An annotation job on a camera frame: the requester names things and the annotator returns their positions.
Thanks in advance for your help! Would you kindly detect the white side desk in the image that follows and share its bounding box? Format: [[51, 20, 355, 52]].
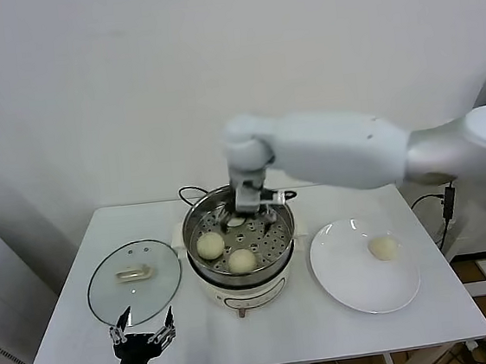
[[399, 173, 486, 330]]

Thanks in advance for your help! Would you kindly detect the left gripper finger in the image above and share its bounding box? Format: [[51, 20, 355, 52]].
[[106, 307, 136, 346], [144, 309, 177, 346]]

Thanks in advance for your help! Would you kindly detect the round white plate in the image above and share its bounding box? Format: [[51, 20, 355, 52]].
[[304, 211, 424, 321]]

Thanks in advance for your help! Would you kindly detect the stainless steel steamer basket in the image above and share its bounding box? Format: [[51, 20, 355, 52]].
[[164, 177, 313, 288]]

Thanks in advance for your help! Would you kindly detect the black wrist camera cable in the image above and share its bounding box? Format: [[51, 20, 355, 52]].
[[265, 188, 298, 205]]

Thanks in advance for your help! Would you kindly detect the black hub cable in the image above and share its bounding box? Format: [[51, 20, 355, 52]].
[[408, 192, 444, 211], [435, 217, 454, 250]]

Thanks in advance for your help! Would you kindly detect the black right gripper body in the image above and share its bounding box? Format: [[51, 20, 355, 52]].
[[226, 187, 277, 223]]

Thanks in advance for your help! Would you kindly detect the round glass pot lid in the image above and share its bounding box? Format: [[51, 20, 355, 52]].
[[80, 236, 186, 333]]

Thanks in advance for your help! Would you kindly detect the white floor cabinet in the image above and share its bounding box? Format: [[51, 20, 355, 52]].
[[0, 197, 66, 364]]

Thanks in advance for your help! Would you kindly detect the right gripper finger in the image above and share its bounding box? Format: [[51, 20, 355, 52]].
[[215, 208, 237, 233], [259, 209, 282, 237]]

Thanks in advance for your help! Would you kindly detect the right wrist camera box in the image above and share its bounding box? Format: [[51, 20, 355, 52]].
[[231, 183, 264, 215]]

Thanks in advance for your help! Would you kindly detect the black pot power cable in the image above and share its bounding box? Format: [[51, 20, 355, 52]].
[[177, 185, 212, 209]]

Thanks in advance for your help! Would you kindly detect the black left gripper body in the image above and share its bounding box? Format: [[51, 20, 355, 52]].
[[113, 329, 165, 364]]

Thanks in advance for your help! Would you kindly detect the black usb hub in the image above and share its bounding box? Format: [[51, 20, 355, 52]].
[[440, 185, 459, 220]]

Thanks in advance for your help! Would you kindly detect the white electric cooking pot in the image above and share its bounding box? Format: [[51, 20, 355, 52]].
[[174, 231, 313, 327]]

